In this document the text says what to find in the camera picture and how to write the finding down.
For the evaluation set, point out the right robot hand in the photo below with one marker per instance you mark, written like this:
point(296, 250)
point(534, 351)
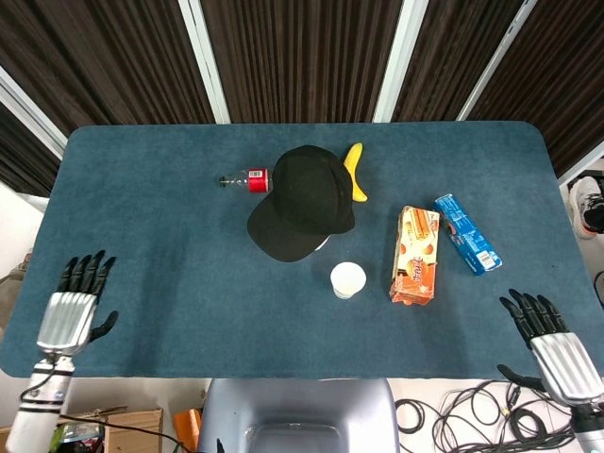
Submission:
point(559, 356)

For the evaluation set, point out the white sneaker with orange sole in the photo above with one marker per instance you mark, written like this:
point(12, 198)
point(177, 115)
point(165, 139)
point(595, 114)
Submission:
point(585, 207)

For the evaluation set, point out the blue cookie box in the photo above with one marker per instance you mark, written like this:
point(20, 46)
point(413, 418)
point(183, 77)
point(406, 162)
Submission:
point(464, 233)

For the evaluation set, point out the black baseball cap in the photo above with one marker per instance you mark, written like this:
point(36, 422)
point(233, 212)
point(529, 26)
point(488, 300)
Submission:
point(302, 203)

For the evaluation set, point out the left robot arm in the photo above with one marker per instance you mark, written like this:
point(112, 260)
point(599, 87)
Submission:
point(40, 406)

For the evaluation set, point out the orange biscuit box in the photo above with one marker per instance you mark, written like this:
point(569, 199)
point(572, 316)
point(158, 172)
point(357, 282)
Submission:
point(415, 257)

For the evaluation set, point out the white foam mannequin head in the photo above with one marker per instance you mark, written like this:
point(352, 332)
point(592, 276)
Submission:
point(322, 244)

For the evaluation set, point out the white paper cup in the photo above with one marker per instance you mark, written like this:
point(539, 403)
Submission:
point(347, 279)

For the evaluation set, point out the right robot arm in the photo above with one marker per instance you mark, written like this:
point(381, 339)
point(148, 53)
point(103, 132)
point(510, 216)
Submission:
point(590, 427)

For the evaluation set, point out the cardboard box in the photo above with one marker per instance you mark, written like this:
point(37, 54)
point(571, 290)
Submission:
point(132, 429)

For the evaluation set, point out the clear bottle with red label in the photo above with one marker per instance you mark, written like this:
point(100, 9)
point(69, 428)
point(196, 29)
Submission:
point(247, 180)

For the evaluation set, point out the orange plastic object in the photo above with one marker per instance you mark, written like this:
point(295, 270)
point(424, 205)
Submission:
point(189, 427)

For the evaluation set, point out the blue table mat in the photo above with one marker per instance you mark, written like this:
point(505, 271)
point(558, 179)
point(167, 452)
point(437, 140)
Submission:
point(189, 307)

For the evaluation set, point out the yellow banana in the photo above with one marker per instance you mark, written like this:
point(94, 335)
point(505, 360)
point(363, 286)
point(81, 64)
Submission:
point(355, 170)

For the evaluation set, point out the grey robot torso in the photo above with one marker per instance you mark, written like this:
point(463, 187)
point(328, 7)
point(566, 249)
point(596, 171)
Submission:
point(297, 417)

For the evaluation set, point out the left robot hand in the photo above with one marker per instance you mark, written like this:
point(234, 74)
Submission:
point(71, 316)

